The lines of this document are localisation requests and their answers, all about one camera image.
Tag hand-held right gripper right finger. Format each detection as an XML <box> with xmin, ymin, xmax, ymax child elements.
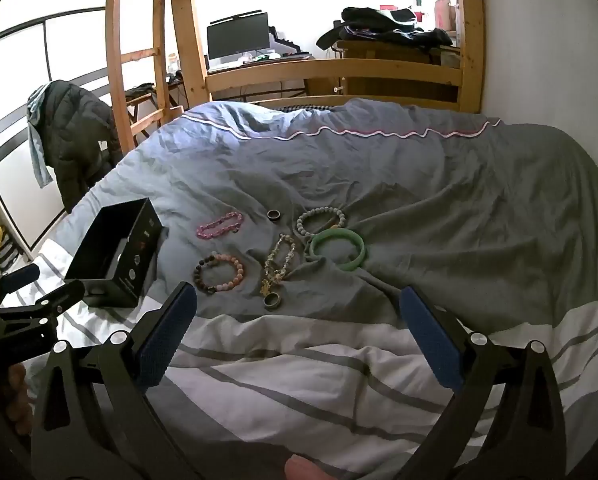
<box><xmin>399</xmin><ymin>285</ymin><xmax>567</xmax><ymax>480</ymax></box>

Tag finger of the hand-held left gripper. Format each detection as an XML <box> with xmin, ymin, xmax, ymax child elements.
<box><xmin>0</xmin><ymin>280</ymin><xmax>86</xmax><ymax>333</ymax></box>
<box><xmin>0</xmin><ymin>264</ymin><xmax>41</xmax><ymax>306</ymax></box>

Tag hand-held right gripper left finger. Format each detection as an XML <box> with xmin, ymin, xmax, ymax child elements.
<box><xmin>32</xmin><ymin>282</ymin><xmax>200</xmax><ymax>480</ymax></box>

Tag brown and pink bead bracelet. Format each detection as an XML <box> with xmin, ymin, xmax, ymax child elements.
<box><xmin>193</xmin><ymin>252</ymin><xmax>247</xmax><ymax>296</ymax></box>

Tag black box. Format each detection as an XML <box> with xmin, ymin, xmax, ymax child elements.
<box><xmin>64</xmin><ymin>197</ymin><xmax>169</xmax><ymax>309</ymax></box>

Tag green jade bangle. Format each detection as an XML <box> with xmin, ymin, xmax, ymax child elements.
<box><xmin>309</xmin><ymin>228</ymin><xmax>368</xmax><ymax>271</ymax></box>

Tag dark red bead bracelet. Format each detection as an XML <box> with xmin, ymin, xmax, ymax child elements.
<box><xmin>195</xmin><ymin>211</ymin><xmax>244</xmax><ymax>240</ymax></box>

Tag gold chain bracelet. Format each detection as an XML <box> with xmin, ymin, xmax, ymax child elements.
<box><xmin>260</xmin><ymin>233</ymin><xmax>297</xmax><ymax>301</ymax></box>

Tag grey bead bracelet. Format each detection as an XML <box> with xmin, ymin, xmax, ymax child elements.
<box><xmin>295</xmin><ymin>207</ymin><xmax>346</xmax><ymax>239</ymax></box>

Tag person's left hand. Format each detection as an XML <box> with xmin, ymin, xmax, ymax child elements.
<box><xmin>0</xmin><ymin>364</ymin><xmax>34</xmax><ymax>436</ymax></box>

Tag light blue cloth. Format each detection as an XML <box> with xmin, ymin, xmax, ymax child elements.
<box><xmin>26</xmin><ymin>85</ymin><xmax>55</xmax><ymax>188</ymax></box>

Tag grey striped duvet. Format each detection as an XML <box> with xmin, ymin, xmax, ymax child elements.
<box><xmin>29</xmin><ymin>97</ymin><xmax>598</xmax><ymax>480</ymax></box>

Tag black puffer jacket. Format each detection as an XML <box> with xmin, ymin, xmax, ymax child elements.
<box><xmin>39</xmin><ymin>80</ymin><xmax>122</xmax><ymax>211</ymax></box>

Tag person's knee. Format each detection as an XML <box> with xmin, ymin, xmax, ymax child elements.
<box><xmin>284</xmin><ymin>454</ymin><xmax>330</xmax><ymax>480</ymax></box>

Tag white sliding wardrobe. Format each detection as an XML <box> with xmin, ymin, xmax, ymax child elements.
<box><xmin>0</xmin><ymin>7</ymin><xmax>115</xmax><ymax>261</ymax></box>

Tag wooden folding table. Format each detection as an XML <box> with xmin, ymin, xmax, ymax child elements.
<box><xmin>124</xmin><ymin>85</ymin><xmax>186</xmax><ymax>148</ymax></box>

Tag checkered mattress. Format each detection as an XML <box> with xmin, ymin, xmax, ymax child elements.
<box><xmin>269</xmin><ymin>102</ymin><xmax>340</xmax><ymax>113</ymax></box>

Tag wooden cabinet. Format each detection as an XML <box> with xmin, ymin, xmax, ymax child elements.
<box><xmin>336</xmin><ymin>40</ymin><xmax>462</xmax><ymax>96</ymax></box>

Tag computer desk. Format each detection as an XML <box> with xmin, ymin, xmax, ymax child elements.
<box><xmin>204</xmin><ymin>52</ymin><xmax>317</xmax><ymax>73</ymax></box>

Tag black computer monitor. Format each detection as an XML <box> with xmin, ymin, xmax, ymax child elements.
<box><xmin>206</xmin><ymin>11</ymin><xmax>271</xmax><ymax>61</ymax></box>

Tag pile of dark clothes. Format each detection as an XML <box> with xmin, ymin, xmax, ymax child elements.
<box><xmin>316</xmin><ymin>6</ymin><xmax>452</xmax><ymax>51</ymax></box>

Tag wooden bed frame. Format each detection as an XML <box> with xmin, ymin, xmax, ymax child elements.
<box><xmin>169</xmin><ymin>0</ymin><xmax>487</xmax><ymax>113</ymax></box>

